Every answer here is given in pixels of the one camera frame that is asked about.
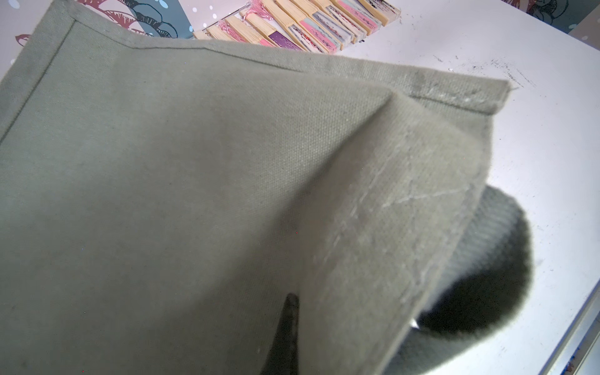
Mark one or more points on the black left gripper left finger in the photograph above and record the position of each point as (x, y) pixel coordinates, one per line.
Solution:
(282, 359)

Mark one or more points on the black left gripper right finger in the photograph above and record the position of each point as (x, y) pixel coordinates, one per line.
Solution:
(483, 287)

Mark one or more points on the green canvas tote bag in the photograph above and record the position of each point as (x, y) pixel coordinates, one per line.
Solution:
(161, 197)

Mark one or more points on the grey pink folding fan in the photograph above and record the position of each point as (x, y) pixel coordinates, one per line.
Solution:
(341, 34)

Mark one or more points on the pink tassel folding fan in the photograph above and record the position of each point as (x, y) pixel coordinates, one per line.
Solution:
(359, 14)

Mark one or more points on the red blossom white folding fan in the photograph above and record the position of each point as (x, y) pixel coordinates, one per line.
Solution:
(296, 32)

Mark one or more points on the pink striped folding fan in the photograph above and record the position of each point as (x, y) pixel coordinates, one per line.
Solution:
(330, 44)

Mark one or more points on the pink wooden folding fan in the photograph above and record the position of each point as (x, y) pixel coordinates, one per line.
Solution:
(201, 35)

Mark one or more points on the black grey wooden folding fan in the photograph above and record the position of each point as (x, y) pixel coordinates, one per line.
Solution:
(218, 33)

